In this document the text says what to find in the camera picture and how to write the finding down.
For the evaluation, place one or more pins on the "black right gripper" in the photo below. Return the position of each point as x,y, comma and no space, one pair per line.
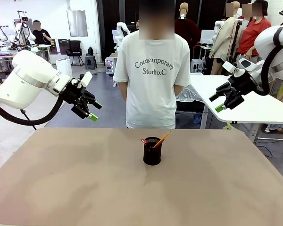
240,84

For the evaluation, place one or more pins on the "lit computer case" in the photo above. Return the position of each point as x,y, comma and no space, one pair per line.
109,66

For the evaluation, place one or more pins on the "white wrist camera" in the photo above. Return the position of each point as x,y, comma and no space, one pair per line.
230,67
86,78

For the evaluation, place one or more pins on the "person in red T-shirt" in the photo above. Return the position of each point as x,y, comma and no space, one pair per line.
252,35

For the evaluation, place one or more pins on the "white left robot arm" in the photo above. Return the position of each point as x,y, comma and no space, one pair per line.
30,80

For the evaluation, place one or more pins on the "blue box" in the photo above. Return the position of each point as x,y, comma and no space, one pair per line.
197,119

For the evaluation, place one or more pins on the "white air purifier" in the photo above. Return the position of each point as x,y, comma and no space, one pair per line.
63,68

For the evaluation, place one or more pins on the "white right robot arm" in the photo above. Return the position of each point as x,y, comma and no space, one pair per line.
280,37

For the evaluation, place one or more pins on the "clear plastic sheet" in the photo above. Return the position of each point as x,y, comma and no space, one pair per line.
188,93

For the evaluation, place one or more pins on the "mannequin in red sweater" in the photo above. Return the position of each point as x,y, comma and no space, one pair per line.
188,30

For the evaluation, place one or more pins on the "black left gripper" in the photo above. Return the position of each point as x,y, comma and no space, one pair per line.
73,93

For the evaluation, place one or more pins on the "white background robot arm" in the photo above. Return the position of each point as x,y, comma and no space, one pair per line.
122,29

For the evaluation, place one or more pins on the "black mesh pen holder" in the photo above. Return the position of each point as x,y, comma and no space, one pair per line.
152,155

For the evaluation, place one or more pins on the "person in white T-shirt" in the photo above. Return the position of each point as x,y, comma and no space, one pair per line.
151,94

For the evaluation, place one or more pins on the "black office chair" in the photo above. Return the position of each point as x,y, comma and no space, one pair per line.
74,50

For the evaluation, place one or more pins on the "person in black T-shirt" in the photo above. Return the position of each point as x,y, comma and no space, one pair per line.
41,35

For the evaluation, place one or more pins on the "yellow pencil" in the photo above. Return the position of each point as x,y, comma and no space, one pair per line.
161,140

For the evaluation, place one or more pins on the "white side table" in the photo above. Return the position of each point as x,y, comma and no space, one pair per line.
254,110

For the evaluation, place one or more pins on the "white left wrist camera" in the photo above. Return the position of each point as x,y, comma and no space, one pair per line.
86,78

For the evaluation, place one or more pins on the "white wall panel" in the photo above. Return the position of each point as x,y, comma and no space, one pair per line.
77,22

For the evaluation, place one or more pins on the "black step stool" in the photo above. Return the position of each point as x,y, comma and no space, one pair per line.
91,60

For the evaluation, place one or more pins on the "white humanoid robot rig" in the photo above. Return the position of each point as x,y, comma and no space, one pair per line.
23,30

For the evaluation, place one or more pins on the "mannequin in beige coat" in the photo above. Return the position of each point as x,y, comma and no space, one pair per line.
224,40

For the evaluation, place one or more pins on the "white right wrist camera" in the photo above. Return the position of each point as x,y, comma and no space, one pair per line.
230,67

